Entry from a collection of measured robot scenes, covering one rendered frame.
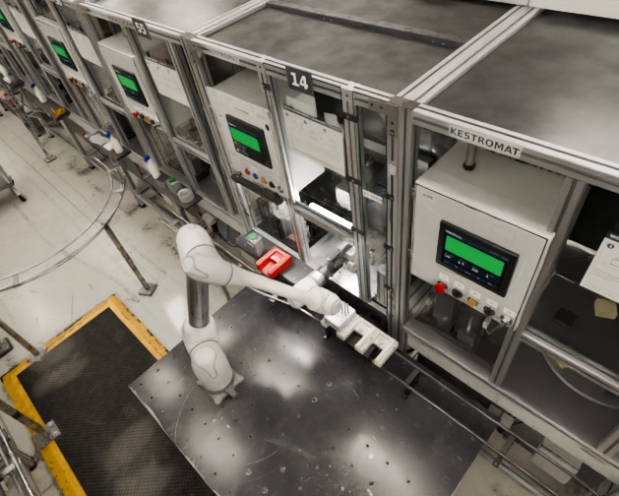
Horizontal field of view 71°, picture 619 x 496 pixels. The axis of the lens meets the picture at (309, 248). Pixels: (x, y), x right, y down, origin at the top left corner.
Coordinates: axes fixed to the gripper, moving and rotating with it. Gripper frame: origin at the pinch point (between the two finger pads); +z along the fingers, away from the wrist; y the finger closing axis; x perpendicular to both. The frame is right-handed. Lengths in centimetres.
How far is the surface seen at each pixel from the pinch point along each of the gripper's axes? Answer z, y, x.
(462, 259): -17, 58, -69
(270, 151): -15, 62, 25
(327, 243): 4.3, -9.4, 19.3
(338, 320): -30.7, -8.1, -20.2
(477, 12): 59, 101, -24
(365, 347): -32, -13, -38
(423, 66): 13, 100, -31
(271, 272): -32.4, -4.0, 25.3
